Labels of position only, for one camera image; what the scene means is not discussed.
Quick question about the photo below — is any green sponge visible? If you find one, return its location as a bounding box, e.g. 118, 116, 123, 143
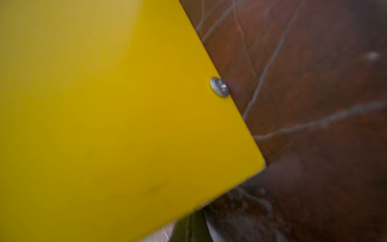
168, 210, 213, 242

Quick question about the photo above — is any yellow shelf with coloured boards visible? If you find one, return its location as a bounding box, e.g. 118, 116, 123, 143
1, 1, 265, 242

